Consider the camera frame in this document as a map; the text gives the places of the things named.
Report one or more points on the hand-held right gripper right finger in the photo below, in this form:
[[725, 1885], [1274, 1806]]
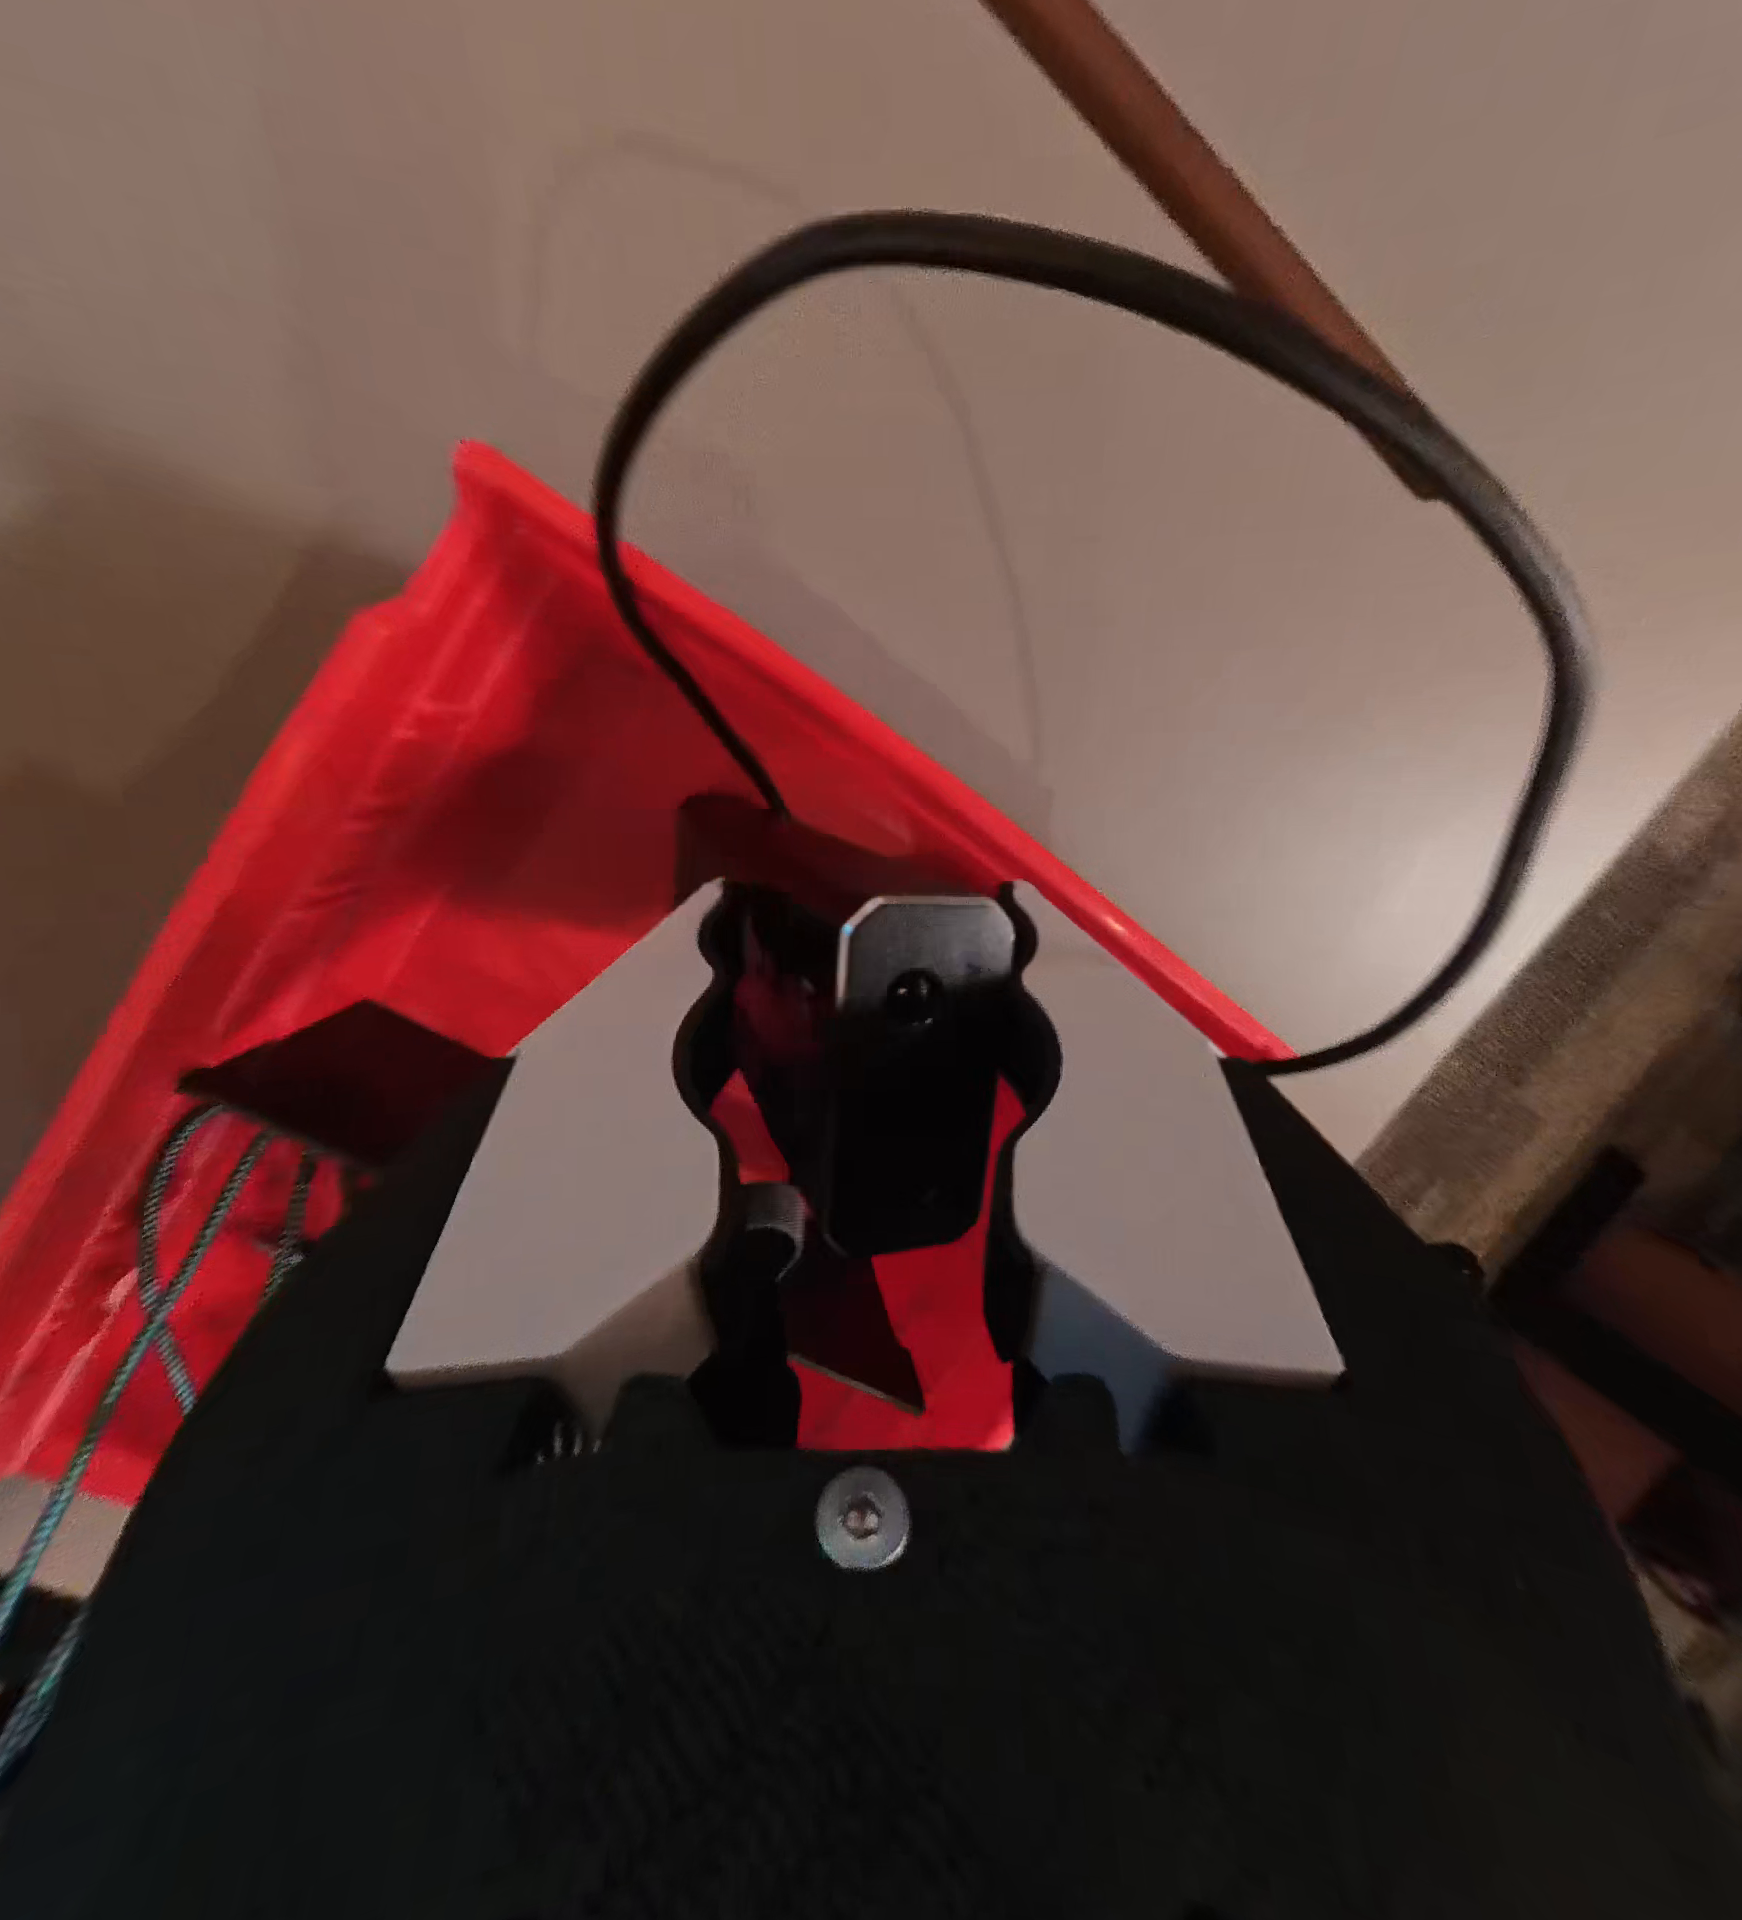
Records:
[[1187, 1199]]

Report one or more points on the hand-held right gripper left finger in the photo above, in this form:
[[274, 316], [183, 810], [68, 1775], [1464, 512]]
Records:
[[556, 1199]]

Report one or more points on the red plastic bin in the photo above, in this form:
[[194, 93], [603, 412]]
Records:
[[407, 841]]

